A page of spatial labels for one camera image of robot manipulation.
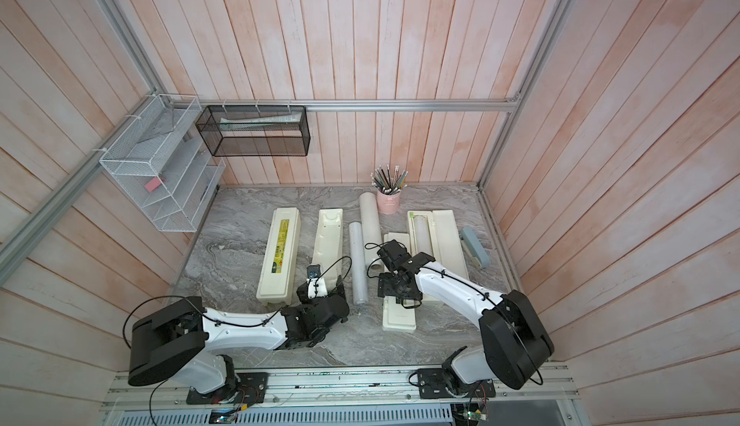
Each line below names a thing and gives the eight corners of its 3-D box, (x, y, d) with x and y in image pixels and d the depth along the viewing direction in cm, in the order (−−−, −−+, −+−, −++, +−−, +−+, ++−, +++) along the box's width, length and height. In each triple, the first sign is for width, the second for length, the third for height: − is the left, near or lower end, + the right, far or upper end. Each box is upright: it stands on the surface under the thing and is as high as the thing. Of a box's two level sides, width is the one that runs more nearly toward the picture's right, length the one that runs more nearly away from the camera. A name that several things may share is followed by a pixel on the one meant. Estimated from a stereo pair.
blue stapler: (476, 271, 97) (482, 262, 93) (452, 238, 106) (456, 229, 102) (489, 266, 99) (495, 257, 94) (465, 234, 107) (469, 224, 103)
